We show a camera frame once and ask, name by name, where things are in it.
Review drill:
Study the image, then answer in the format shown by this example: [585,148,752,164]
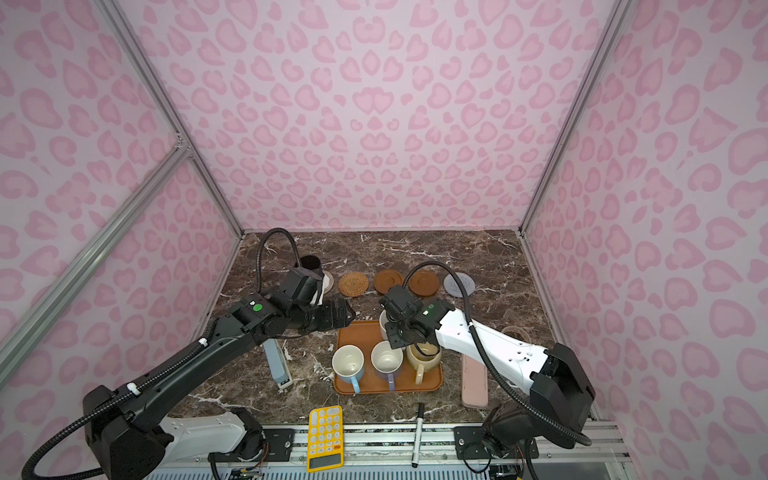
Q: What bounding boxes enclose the cream yellow mug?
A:
[405,343,442,385]

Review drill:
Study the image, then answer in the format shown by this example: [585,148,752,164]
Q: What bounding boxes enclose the grey woven coaster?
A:
[443,272,476,298]

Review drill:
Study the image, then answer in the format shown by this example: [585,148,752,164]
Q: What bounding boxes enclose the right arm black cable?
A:
[403,260,592,448]

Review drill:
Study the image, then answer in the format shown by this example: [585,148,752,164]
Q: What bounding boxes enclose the pink case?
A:
[461,355,489,409]

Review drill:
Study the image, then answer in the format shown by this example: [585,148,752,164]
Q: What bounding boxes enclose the white woven coaster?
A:
[323,272,334,293]

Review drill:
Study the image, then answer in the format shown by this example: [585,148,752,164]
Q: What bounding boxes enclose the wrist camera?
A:
[279,267,324,308]
[379,285,423,322]

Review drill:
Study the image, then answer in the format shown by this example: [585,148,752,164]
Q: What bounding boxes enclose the brown wooden coaster left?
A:
[373,269,404,295]

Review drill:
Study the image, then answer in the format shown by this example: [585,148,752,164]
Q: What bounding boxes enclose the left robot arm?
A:
[83,293,356,479]

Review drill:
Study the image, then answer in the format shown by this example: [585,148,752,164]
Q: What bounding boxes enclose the lilac mug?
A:
[370,341,404,392]

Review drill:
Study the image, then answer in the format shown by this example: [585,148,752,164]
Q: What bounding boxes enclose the white tape roll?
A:
[501,325,532,343]

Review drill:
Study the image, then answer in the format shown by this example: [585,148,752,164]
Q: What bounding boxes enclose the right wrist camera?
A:
[379,285,423,322]

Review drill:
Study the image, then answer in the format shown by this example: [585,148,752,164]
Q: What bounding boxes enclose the brown wooden coaster right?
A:
[408,270,440,297]

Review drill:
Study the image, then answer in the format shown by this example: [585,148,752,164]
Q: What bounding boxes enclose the white speckled mug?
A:
[379,311,389,340]

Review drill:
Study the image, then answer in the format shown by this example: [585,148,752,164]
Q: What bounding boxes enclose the blue mug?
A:
[332,345,365,394]

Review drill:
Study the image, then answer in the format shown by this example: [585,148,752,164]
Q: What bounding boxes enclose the brown wooden coaster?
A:
[408,270,440,297]
[373,269,404,295]

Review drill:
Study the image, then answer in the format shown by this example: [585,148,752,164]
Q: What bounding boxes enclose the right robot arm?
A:
[380,297,595,458]

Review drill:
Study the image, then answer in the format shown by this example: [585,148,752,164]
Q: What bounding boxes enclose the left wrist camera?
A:
[279,267,324,308]

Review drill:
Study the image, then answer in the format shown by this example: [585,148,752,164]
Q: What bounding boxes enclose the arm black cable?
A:
[20,227,301,480]
[403,260,592,448]

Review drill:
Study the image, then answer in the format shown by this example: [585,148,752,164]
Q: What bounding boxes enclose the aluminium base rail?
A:
[113,422,637,480]

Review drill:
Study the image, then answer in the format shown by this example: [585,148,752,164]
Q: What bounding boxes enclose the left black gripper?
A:
[292,295,360,334]

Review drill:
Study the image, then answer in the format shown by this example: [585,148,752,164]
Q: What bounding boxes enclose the black marker pen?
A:
[411,402,425,469]

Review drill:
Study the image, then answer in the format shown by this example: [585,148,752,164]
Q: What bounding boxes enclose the blue grey stapler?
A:
[262,339,293,391]

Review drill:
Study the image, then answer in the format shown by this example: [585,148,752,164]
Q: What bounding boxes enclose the yellow calculator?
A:
[306,405,344,473]

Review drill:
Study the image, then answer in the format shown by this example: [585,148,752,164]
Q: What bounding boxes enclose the tan rattan coaster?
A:
[338,272,369,298]

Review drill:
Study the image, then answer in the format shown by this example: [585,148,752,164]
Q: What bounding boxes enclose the black cup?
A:
[300,255,324,276]

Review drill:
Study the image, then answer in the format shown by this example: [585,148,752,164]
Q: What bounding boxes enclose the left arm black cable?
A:
[20,227,301,480]

